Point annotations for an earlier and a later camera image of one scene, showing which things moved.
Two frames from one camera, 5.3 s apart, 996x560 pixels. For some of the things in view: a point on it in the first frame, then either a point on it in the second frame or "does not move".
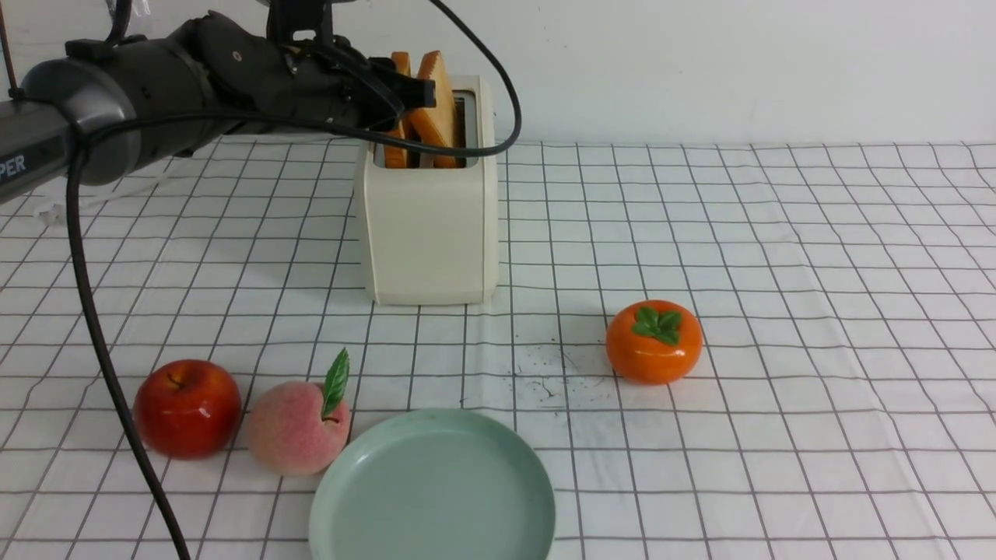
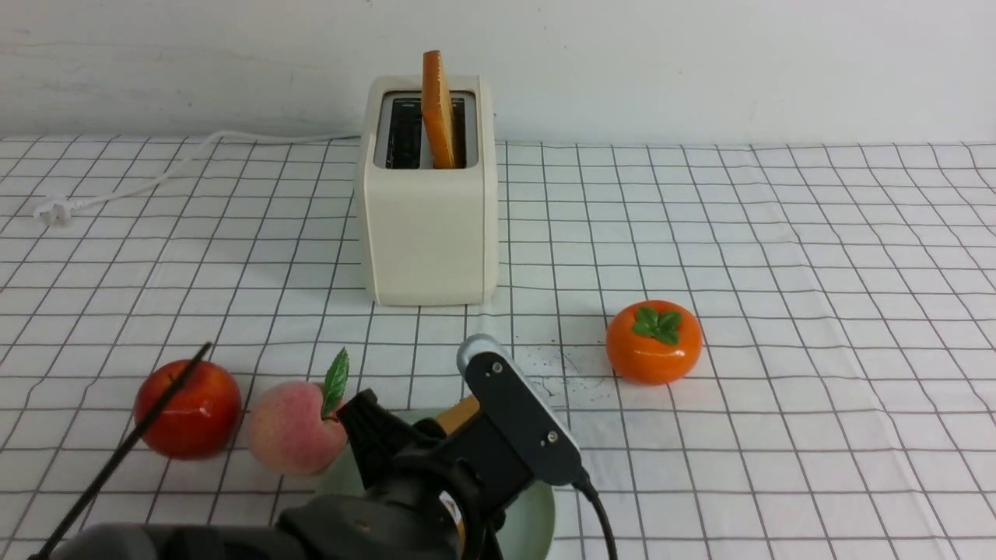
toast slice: [395, 157] to [458, 413]
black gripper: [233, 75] to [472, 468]
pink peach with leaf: [299, 428] does not move
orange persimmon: [654, 342] does not move
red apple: [187, 409] does not move
